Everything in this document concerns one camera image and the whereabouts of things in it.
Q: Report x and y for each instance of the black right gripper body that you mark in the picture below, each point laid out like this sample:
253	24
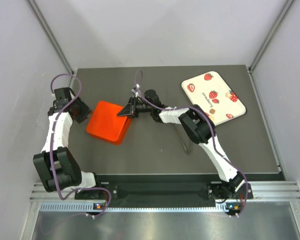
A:
135	108

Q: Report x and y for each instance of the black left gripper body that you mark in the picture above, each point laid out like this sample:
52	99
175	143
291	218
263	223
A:
76	105

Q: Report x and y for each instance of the orange box lid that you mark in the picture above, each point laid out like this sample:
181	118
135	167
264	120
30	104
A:
104	124

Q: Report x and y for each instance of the metal tweezers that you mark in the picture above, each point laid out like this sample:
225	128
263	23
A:
186	143

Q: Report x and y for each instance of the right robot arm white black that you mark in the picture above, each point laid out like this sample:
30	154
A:
200	130

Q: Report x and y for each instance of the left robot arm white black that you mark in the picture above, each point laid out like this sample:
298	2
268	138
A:
66	109

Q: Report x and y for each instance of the tan caramel chocolate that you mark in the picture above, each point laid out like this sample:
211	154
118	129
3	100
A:
212	111

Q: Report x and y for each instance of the white chocolate cube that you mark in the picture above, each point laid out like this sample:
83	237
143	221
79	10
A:
227	95

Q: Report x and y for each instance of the white strawberry tray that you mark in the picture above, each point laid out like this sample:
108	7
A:
208	91

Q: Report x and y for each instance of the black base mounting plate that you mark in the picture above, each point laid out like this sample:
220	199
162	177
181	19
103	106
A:
164	190

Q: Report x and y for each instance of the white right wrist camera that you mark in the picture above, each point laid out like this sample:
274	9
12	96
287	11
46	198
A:
135	90

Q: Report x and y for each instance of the aluminium rail frame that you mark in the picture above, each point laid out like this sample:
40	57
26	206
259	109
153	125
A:
272	213

